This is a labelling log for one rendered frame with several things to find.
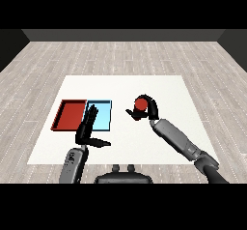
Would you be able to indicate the dark grey robot body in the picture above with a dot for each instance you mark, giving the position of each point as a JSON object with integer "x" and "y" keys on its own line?
{"x": 123, "y": 176}

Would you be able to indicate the small red can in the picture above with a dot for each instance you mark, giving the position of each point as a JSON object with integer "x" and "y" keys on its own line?
{"x": 140, "y": 104}

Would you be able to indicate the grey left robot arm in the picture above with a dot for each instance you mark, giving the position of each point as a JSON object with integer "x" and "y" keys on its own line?
{"x": 73, "y": 165}

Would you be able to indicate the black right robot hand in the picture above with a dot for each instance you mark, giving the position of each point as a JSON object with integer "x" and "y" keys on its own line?
{"x": 153, "y": 109}

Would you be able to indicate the shallow light blue open box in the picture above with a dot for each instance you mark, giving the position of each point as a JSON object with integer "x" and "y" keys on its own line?
{"x": 103, "y": 114}

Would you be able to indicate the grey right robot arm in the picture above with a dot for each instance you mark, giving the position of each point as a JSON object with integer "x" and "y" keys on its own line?
{"x": 185, "y": 147}

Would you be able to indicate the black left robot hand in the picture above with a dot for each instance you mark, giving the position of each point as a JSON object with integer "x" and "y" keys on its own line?
{"x": 85, "y": 129}

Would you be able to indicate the shallow red open box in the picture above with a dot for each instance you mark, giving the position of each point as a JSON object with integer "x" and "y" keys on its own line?
{"x": 68, "y": 115}

